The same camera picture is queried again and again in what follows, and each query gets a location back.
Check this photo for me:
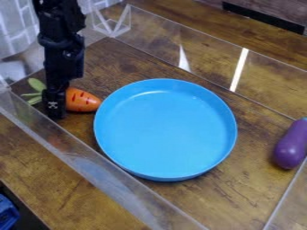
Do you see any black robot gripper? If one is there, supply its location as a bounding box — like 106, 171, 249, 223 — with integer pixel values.
32, 0, 86, 119

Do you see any orange toy carrot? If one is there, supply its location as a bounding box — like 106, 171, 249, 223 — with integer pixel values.
24, 78, 101, 112

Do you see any purple toy eggplant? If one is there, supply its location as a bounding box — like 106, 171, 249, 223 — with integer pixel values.
273, 118, 307, 170

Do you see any blue round tray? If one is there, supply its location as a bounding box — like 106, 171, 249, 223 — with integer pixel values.
93, 79, 237, 181

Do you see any blue object at corner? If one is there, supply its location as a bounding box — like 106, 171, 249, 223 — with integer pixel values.
0, 194, 18, 230

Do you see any clear acrylic enclosure wall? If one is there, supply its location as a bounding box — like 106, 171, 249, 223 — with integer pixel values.
0, 0, 307, 230

